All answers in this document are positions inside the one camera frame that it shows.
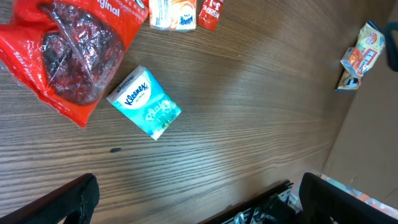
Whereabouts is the red coffee stick sachet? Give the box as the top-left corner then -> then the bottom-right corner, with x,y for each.
198,0 -> 224,31

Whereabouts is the red Hacks candy bag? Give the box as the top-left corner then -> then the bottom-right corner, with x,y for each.
1,0 -> 149,128

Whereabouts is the teal Kleenex tissue pack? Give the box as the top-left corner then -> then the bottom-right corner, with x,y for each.
106,65 -> 182,140

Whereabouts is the yellow white snack bag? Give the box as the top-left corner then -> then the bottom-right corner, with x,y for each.
335,21 -> 386,90

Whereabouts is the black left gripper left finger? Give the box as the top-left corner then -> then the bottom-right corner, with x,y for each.
1,173 -> 100,224

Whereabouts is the orange small carton box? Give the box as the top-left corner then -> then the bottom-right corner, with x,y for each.
340,47 -> 364,76

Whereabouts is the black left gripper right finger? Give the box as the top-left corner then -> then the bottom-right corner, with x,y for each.
299,172 -> 397,224

